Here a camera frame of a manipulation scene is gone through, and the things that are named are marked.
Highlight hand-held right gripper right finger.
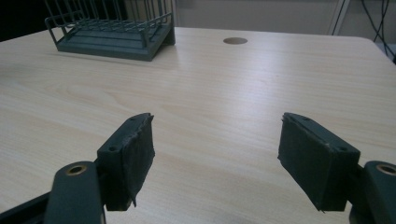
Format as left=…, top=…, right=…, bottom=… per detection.
left=277, top=112, right=361, bottom=213

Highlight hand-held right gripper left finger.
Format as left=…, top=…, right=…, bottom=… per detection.
left=96, top=112, right=156, bottom=212

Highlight white metal stand leg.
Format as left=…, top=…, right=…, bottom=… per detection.
left=327, top=0, right=351, bottom=36

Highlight dark wire dish rack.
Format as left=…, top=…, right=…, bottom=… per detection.
left=44, top=0, right=177, bottom=62

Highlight black cables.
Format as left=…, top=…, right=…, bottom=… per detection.
left=360, top=0, right=396, bottom=60

